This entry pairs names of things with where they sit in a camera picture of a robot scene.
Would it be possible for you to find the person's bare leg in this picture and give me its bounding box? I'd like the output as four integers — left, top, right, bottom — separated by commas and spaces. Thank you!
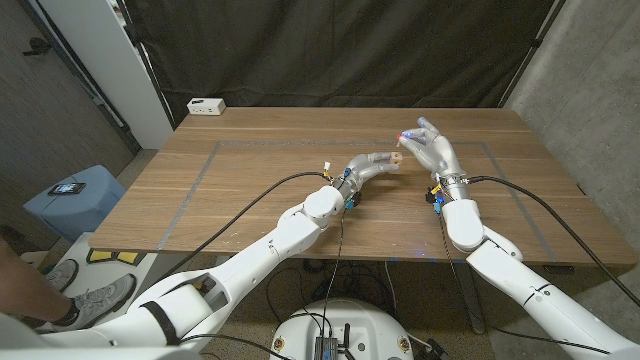
0, 237, 71, 324

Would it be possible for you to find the white pillar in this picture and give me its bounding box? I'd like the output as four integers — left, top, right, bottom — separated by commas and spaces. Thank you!
37, 0, 174, 150

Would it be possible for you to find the blue stool with phone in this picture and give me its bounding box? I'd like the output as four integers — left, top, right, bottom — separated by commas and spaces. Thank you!
22, 164, 126, 244

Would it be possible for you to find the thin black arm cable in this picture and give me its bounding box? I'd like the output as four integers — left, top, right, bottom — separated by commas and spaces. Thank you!
437, 209, 614, 355
179, 212, 347, 360

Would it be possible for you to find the white floor platform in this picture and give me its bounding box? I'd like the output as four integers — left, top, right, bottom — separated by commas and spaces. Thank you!
49, 232, 166, 301

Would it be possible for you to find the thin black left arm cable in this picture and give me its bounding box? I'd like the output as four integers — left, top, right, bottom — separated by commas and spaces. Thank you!
179, 212, 347, 360

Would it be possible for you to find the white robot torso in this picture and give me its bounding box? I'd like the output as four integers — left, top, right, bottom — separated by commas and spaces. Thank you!
269, 298, 415, 360

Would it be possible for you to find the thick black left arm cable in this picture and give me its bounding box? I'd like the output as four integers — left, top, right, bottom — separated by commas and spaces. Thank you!
164, 170, 331, 279

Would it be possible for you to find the black floor cable bundle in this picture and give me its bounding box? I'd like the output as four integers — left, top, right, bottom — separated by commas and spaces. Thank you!
264, 257, 401, 326

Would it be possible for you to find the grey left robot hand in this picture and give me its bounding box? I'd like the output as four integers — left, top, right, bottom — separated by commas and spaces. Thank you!
333, 151, 404, 201

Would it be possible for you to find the grey table leg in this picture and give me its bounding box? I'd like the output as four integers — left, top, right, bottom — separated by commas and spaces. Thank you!
452, 262, 487, 335

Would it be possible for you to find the black curtain backdrop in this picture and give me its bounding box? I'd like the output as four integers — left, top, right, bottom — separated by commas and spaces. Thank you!
122, 0, 559, 126

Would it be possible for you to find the white power strip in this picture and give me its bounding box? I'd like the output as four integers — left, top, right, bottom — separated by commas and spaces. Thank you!
186, 97, 227, 116

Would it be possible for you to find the black backdrop frame pole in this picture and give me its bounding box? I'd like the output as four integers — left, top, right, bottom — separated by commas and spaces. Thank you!
117, 0, 176, 131
499, 0, 569, 109

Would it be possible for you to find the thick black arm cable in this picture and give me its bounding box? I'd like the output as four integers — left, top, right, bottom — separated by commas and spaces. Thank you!
164, 170, 331, 279
467, 175, 640, 307

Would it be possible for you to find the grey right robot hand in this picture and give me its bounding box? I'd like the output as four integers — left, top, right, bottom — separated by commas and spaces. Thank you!
396, 117, 471, 202

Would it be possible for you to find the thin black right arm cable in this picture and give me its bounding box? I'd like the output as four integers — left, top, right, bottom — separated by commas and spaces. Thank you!
437, 209, 614, 355

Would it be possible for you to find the black phone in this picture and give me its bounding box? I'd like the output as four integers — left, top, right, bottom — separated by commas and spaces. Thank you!
47, 182, 87, 196

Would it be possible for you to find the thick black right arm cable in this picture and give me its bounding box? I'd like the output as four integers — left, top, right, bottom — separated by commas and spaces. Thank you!
467, 175, 640, 307

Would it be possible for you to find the yellow and black floor pad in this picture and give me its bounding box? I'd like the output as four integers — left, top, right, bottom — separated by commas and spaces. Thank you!
87, 248, 146, 265

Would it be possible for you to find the black door handle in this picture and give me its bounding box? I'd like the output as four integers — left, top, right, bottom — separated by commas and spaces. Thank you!
21, 37, 54, 56

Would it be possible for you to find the wooden table panel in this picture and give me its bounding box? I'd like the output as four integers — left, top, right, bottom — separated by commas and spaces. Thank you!
157, 139, 559, 264

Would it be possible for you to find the grey sneaker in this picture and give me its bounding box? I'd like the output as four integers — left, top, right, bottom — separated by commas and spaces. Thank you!
47, 273, 138, 335
43, 258, 80, 294

